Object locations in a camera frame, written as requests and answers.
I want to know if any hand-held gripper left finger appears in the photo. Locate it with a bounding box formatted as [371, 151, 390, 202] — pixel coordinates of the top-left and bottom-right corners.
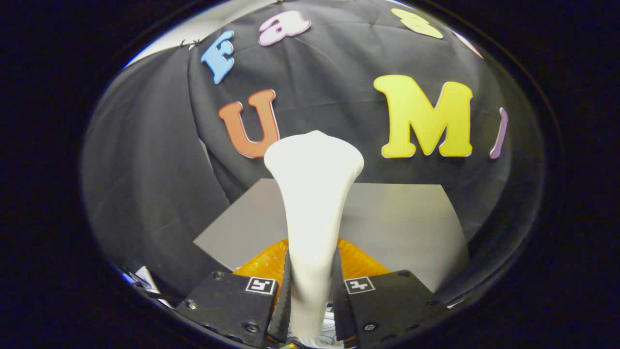
[175, 238, 293, 349]

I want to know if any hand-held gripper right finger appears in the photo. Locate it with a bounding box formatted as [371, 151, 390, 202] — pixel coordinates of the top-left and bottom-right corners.
[333, 238, 449, 348]

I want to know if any grey cabinet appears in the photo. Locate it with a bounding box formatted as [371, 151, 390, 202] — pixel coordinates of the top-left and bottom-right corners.
[193, 178, 470, 291]

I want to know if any black backdrop cloth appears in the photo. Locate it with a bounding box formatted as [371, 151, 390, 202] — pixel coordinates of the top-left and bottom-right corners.
[81, 0, 545, 311]

